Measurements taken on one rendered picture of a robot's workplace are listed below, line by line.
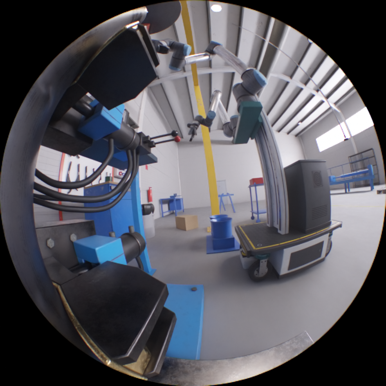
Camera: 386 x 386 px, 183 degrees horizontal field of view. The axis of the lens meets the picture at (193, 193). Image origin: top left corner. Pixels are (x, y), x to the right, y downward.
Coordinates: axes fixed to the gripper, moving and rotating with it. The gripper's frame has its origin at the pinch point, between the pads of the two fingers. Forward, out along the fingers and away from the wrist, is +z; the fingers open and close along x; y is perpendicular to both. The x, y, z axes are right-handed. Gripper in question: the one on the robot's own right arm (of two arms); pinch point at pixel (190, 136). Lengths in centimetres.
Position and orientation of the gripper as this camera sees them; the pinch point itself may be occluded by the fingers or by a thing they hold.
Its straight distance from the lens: 137.5
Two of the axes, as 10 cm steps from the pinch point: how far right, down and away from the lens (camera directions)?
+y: 9.5, 3.0, -1.1
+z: -3.2, 9.4, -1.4
